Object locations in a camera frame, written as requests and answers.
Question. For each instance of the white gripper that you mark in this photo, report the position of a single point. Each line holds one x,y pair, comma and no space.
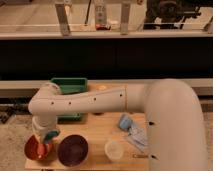
45,129

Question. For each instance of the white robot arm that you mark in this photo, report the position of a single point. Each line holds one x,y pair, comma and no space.
175,122

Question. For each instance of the red bowl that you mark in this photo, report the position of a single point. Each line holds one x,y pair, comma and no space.
30,149

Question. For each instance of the purple bowl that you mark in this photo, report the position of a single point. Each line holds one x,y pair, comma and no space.
72,150

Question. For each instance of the orange carrot toy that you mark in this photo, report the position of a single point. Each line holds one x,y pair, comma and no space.
41,150

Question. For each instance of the green plastic tray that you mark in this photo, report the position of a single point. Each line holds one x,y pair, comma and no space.
70,86

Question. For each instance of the white cup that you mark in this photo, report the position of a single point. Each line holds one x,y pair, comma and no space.
113,150

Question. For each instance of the blue grey cloth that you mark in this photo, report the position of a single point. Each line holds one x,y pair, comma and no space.
137,136

